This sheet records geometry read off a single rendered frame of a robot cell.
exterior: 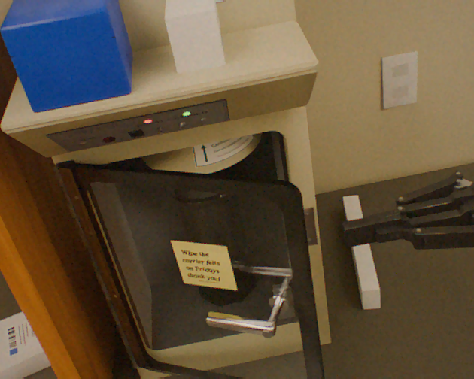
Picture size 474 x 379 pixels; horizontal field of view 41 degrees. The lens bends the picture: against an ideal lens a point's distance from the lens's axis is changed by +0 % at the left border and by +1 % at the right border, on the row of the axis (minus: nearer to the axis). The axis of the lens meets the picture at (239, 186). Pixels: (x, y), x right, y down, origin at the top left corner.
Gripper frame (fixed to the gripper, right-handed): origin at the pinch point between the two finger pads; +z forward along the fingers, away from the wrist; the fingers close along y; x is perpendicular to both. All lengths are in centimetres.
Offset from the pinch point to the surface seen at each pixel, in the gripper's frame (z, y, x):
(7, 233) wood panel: 41.9, -2.0, -8.7
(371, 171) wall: -15, -55, 32
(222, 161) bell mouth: 16.2, -12.9, -5.5
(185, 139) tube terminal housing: 20.1, -11.0, -11.0
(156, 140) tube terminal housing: 23.6, -11.0, -11.7
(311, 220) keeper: 5.7, -11.1, 6.1
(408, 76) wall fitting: -23, -54, 10
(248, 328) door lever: 17.0, 5.2, 7.0
